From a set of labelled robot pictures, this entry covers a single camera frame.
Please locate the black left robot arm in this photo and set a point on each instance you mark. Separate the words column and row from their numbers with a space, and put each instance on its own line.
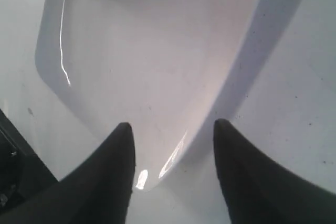
column 23, row 173

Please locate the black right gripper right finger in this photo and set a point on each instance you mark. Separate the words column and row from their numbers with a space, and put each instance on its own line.
column 256, row 189

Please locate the white square plate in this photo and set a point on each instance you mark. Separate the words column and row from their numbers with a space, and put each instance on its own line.
column 170, row 68

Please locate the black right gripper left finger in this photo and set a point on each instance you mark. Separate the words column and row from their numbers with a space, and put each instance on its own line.
column 97, row 191

